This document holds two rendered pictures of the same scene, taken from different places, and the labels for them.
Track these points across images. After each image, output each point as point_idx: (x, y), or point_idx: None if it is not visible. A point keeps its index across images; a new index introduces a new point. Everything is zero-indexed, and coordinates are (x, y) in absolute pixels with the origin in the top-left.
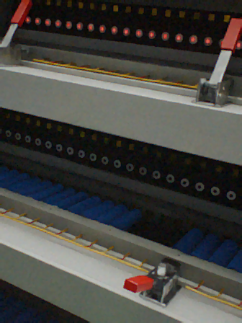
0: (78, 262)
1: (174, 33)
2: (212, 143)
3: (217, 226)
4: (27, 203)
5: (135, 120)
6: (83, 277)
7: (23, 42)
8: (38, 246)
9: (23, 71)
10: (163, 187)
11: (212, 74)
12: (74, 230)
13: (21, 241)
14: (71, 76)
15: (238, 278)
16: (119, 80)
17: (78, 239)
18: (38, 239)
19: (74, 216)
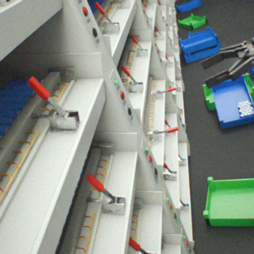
0: (159, 109)
1: None
2: (149, 62)
3: None
4: (147, 119)
5: (149, 69)
6: (164, 106)
7: None
8: (159, 117)
9: (143, 83)
10: None
11: (142, 49)
12: (149, 110)
13: (159, 121)
14: (136, 76)
15: (149, 84)
16: (133, 67)
17: (150, 111)
18: (155, 119)
19: (146, 109)
